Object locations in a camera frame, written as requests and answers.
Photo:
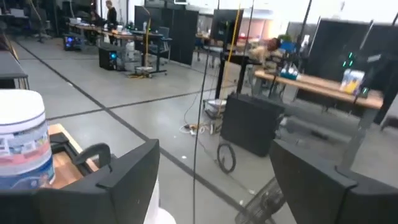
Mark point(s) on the black cabinet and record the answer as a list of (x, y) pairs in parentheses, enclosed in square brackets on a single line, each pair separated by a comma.
[(180, 37)]

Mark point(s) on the yellow blue package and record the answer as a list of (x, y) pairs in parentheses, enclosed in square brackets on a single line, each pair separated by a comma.
[(351, 82)]

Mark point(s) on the black monitor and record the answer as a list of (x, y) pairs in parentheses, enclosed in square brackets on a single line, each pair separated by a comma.
[(224, 25)]

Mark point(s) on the black computer tower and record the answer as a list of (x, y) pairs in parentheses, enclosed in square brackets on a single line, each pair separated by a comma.
[(105, 59), (73, 42)]

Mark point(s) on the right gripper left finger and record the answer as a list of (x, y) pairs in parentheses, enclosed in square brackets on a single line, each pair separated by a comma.
[(124, 199)]

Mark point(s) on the wooden work table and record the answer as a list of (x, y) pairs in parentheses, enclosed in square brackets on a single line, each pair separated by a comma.
[(311, 84)]

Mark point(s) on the black partition wall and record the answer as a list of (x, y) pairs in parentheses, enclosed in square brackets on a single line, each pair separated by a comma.
[(329, 46)]

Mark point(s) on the person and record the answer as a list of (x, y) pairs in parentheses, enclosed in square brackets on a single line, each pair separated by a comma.
[(111, 15)]

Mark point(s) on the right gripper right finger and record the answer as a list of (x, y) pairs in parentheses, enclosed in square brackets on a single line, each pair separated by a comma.
[(317, 199)]

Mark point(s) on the teal box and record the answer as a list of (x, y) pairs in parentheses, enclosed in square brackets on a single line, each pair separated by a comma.
[(289, 74)]

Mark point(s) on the black equipment box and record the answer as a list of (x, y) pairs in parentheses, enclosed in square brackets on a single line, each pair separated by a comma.
[(248, 124)]

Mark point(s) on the black table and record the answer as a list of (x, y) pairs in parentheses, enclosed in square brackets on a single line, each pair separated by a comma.
[(9, 67)]

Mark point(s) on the white yellow wipes canister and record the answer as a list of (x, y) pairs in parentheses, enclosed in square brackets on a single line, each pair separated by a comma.
[(25, 140)]

